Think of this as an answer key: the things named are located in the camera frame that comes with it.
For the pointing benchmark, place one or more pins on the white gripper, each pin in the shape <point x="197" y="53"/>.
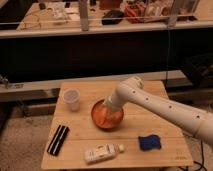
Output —
<point x="112" y="101"/>

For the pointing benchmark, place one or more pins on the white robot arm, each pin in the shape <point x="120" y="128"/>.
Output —
<point x="197" y="122"/>

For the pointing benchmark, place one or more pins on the orange ceramic bowl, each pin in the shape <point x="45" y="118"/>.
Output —
<point x="104" y="118"/>

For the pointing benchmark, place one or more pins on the wooden table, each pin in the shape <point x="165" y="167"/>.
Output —
<point x="84" y="135"/>

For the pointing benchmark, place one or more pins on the white plastic bottle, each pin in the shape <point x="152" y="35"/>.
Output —
<point x="103" y="152"/>

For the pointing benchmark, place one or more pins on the blue sponge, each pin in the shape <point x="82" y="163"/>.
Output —
<point x="149" y="142"/>

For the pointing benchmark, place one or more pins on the black striped rectangular case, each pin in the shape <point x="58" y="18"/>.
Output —
<point x="57" y="140"/>

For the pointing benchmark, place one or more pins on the black object on bench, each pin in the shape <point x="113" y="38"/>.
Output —
<point x="112" y="17"/>

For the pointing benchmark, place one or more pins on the metal frame post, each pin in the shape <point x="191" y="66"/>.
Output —
<point x="83" y="11"/>

